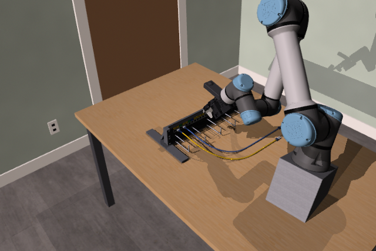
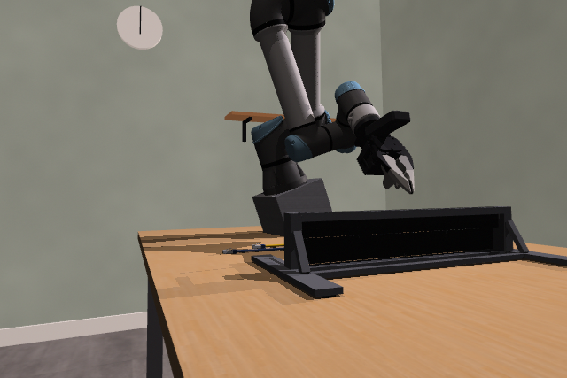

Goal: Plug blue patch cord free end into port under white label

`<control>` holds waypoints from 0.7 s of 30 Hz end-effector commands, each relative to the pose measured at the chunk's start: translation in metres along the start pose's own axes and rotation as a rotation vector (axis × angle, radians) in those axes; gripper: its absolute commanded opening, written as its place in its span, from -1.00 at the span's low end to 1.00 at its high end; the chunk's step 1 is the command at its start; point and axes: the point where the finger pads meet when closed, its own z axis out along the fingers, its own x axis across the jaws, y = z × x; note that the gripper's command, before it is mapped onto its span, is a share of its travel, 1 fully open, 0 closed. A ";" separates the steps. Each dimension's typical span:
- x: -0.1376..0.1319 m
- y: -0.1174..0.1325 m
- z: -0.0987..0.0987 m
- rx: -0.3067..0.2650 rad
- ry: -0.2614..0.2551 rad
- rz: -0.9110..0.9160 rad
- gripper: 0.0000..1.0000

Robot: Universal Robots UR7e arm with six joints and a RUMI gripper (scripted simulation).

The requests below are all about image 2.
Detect black network port rack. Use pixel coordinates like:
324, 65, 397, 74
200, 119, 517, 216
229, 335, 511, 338
252, 206, 567, 298

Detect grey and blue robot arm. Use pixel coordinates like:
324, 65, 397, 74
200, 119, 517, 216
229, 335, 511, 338
250, 0, 410, 196

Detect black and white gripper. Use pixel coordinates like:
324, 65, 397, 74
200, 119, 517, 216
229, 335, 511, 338
354, 116, 415, 194

